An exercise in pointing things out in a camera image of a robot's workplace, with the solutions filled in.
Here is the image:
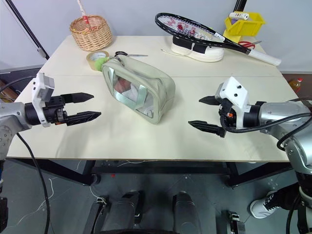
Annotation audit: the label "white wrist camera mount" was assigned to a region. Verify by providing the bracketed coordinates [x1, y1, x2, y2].
[32, 72, 55, 128]
[214, 76, 251, 129]

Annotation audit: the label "black tennis racket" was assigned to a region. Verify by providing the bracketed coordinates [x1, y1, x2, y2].
[155, 12, 282, 66]

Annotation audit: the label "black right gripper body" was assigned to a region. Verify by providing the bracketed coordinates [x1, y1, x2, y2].
[218, 98, 238, 129]

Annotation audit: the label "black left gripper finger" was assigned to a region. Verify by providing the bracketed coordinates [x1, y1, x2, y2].
[65, 111, 102, 127]
[62, 92, 94, 105]

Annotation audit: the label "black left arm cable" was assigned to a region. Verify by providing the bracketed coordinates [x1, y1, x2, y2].
[0, 77, 51, 234]

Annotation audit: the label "green fuzzy ball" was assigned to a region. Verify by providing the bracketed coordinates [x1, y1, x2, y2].
[94, 59, 108, 72]

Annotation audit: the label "black table frame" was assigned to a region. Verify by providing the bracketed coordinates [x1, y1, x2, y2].
[7, 157, 295, 188]

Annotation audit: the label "pale green toiletry bag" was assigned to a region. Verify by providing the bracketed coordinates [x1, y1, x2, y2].
[101, 59, 176, 125]

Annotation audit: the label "orange drink bottle red cap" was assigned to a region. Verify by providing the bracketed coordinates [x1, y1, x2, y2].
[289, 78, 304, 94]

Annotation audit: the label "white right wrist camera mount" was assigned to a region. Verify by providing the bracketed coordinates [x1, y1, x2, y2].
[214, 76, 251, 129]

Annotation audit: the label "dark rounded robot foot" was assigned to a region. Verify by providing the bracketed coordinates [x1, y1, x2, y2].
[101, 190, 146, 234]
[172, 191, 199, 234]

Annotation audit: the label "brown packing tape roll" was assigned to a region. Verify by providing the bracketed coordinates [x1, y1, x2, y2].
[86, 51, 110, 72]

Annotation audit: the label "red handled scissors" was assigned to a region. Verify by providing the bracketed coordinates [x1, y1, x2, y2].
[237, 40, 263, 49]

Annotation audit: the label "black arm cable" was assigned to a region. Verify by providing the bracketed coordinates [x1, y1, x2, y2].
[0, 77, 51, 234]
[220, 97, 312, 234]

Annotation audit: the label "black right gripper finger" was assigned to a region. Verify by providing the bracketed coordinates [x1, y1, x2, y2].
[188, 120, 227, 139]
[198, 95, 222, 106]

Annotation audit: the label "yellow plastic bin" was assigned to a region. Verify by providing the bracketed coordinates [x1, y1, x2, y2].
[223, 11, 267, 42]

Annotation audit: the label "white sneaker black strap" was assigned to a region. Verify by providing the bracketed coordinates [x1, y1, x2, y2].
[170, 36, 224, 62]

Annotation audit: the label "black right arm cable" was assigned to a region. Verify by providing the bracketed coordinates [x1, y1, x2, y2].
[220, 97, 312, 234]

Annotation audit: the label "black diagonal pole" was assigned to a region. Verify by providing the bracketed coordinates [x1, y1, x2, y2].
[4, 0, 51, 60]

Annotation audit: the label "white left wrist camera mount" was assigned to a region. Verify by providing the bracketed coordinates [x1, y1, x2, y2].
[32, 72, 55, 128]

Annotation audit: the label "black handled scissors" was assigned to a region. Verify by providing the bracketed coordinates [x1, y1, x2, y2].
[114, 51, 149, 67]

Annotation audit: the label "woven wicker basket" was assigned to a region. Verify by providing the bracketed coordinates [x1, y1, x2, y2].
[70, 15, 114, 52]

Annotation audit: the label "white labelled tube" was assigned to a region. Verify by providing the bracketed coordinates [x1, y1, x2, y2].
[229, 12, 250, 20]

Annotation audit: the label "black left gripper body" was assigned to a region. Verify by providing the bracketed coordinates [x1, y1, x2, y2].
[43, 95, 68, 126]

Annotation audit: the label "white sneaker on person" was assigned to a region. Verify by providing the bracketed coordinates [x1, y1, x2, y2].
[250, 190, 278, 219]

